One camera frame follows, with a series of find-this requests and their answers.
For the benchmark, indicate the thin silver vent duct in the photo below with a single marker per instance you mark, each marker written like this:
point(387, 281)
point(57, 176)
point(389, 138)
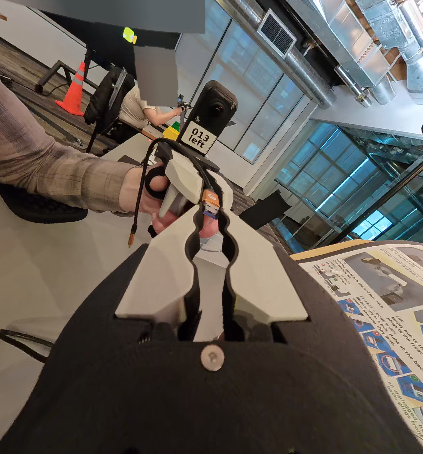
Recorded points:
point(311, 85)

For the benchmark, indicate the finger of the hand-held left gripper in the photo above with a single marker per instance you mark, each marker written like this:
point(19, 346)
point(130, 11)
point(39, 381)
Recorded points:
point(185, 177)
point(227, 198)

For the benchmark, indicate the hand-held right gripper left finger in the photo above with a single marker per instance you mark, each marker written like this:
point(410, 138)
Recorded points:
point(151, 283)

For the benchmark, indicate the orange traffic cone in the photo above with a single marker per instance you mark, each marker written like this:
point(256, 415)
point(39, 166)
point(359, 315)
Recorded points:
point(75, 92)

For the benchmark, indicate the foil-wrapped rectangular duct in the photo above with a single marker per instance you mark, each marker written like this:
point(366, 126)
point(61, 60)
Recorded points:
point(385, 21)

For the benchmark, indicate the black office chair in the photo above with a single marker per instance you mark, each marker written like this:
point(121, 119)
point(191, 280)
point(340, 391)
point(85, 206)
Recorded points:
point(264, 212)
point(105, 95)

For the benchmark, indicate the black mesh pad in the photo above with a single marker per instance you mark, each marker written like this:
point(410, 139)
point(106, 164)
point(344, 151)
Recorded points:
point(37, 209)

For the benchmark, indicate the white ceiling vent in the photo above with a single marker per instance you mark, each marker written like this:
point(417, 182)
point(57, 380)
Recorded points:
point(277, 32)

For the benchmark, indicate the person's left forearm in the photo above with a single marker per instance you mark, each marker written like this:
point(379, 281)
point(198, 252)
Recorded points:
point(37, 149)

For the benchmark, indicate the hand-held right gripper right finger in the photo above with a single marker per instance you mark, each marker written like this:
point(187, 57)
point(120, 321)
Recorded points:
point(264, 283)

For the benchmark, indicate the printed instruction sheet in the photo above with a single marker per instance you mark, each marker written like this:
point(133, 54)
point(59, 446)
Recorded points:
point(392, 319)

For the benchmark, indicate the black flat screen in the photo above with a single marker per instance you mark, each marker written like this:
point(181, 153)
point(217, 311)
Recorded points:
point(101, 46)

